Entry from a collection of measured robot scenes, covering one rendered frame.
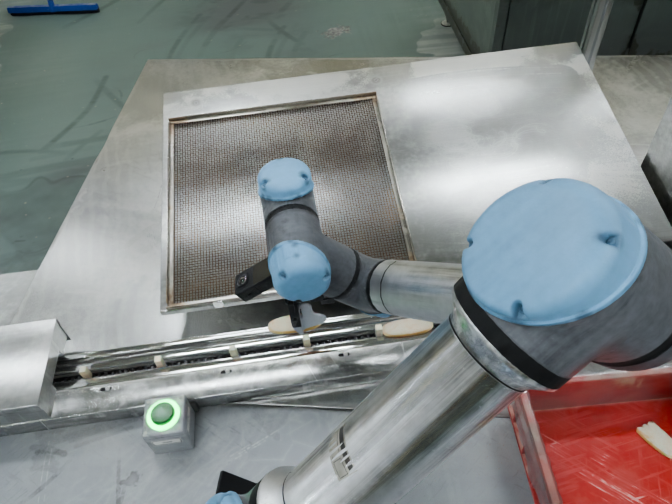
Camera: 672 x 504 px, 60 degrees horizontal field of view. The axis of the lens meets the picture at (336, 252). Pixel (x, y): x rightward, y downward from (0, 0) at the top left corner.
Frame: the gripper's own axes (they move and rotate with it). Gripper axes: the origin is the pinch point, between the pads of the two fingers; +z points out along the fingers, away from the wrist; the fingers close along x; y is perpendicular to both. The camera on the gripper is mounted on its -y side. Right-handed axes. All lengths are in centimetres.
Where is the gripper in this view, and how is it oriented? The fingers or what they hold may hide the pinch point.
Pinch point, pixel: (296, 319)
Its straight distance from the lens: 106.6
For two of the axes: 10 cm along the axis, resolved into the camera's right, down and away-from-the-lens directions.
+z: 0.6, 6.5, 7.6
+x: -1.2, -7.5, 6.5
